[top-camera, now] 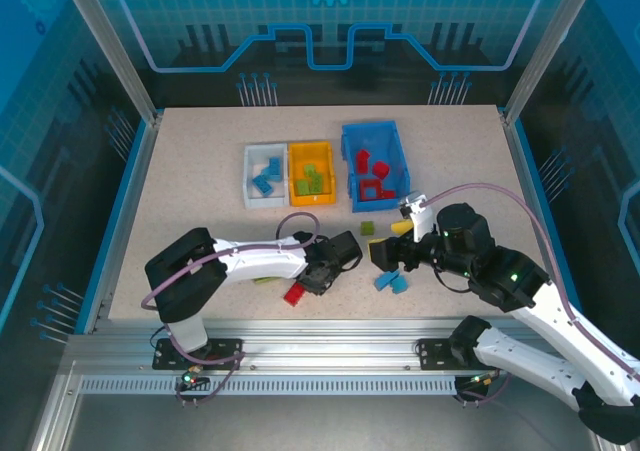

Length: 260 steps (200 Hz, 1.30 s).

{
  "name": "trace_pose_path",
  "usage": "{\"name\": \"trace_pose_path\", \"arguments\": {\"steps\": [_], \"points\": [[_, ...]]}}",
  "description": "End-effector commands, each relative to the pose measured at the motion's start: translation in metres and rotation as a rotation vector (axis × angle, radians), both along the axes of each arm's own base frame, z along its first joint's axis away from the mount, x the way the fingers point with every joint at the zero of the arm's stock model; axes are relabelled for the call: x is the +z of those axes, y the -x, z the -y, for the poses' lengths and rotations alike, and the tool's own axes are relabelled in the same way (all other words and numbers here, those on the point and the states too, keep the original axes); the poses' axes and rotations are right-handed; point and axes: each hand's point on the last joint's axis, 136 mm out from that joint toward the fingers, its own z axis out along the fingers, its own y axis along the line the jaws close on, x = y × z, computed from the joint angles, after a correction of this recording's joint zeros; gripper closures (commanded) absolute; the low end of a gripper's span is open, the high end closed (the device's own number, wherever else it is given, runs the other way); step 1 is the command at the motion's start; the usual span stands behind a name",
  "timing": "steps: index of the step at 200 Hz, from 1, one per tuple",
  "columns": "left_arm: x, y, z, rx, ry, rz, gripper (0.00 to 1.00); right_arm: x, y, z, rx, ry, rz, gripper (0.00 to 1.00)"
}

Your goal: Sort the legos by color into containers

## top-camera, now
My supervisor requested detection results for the blue plastic storage bin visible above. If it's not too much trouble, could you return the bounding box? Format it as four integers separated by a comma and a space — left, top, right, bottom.
340, 119, 412, 215

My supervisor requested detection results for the yellow plastic storage bin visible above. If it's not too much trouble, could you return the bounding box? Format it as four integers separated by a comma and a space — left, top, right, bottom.
287, 140, 337, 208

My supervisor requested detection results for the white plastic storage bin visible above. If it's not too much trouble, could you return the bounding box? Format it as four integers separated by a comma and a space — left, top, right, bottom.
241, 142, 292, 210

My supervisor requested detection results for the grey metal bench surface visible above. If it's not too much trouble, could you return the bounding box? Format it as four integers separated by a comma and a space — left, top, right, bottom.
29, 360, 640, 451

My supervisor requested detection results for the printed blue back panel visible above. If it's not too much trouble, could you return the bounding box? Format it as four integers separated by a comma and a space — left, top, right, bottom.
74, 0, 571, 110

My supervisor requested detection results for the printed blue side panel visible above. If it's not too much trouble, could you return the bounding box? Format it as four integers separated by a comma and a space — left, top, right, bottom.
0, 0, 151, 352
514, 0, 640, 322

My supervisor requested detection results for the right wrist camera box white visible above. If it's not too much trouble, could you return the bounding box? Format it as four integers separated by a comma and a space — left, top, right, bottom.
398, 190, 431, 245

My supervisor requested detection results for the wide aluminium base rail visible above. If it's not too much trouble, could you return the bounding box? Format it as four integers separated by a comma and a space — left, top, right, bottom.
64, 318, 506, 372

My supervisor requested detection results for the red lego window frame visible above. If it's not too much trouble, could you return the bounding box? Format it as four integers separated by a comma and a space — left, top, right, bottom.
358, 178, 385, 202

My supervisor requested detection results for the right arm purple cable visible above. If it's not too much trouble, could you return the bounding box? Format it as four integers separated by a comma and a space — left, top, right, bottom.
422, 181, 640, 380

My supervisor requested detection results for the aluminium side rail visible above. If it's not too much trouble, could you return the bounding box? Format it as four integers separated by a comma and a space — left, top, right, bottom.
74, 113, 164, 335
499, 105, 584, 317

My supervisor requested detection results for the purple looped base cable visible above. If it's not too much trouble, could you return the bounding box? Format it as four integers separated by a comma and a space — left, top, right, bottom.
174, 339, 250, 408
453, 365, 512, 406

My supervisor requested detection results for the slotted grey cable duct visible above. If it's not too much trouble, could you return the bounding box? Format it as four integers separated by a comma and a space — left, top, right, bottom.
77, 375, 464, 398

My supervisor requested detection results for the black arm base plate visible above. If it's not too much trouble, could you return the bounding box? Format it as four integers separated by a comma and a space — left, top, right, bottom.
417, 337, 504, 372
152, 337, 246, 371

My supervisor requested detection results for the cable connector with LED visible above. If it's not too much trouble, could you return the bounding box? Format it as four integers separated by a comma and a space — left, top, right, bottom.
180, 368, 209, 392
462, 370, 501, 390

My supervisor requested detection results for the aluminium frame post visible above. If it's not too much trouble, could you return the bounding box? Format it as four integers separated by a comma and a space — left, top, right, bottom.
55, 0, 164, 125
502, 0, 594, 125

